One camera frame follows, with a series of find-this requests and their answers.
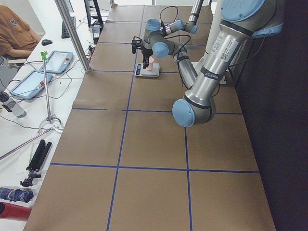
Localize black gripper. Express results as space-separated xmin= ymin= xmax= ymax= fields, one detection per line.
xmin=131 ymin=36 xmax=152 ymax=68

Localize pink paper cup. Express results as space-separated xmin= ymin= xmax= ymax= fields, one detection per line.
xmin=146 ymin=57 xmax=154 ymax=71

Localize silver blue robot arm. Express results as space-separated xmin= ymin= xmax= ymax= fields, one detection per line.
xmin=140 ymin=0 xmax=203 ymax=89
xmin=131 ymin=0 xmax=285 ymax=127

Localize white digital kitchen scale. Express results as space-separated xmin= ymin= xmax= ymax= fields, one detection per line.
xmin=133 ymin=63 xmax=160 ymax=77

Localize black keyboard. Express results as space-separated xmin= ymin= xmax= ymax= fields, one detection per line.
xmin=61 ymin=16 xmax=76 ymax=39

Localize blue teach pendant far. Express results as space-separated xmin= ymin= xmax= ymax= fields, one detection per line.
xmin=41 ymin=51 xmax=74 ymax=74

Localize blue teach pendant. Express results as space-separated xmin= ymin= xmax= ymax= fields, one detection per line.
xmin=41 ymin=51 xmax=74 ymax=74
xmin=11 ymin=70 xmax=45 ymax=100

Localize black computer mouse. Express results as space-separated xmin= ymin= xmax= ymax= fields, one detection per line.
xmin=41 ymin=39 xmax=52 ymax=46

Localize blue teach pendant near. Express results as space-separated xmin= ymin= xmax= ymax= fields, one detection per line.
xmin=11 ymin=70 xmax=45 ymax=100

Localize green tipped grabber stick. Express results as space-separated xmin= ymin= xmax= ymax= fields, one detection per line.
xmin=38 ymin=51 xmax=64 ymax=134

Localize person in brown shirt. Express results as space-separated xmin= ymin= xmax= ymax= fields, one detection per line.
xmin=0 ymin=5 xmax=40 ymax=59

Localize black folded tripod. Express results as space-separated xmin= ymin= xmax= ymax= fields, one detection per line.
xmin=20 ymin=140 xmax=52 ymax=187

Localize clear water bottle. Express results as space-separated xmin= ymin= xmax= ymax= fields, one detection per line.
xmin=0 ymin=91 xmax=26 ymax=118

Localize blue folded umbrella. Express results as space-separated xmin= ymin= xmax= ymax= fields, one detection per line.
xmin=0 ymin=187 xmax=34 ymax=203

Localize red bottle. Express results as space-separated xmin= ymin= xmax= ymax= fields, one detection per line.
xmin=0 ymin=202 xmax=32 ymax=221

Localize aluminium frame post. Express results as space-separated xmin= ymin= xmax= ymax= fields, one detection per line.
xmin=55 ymin=0 xmax=91 ymax=73

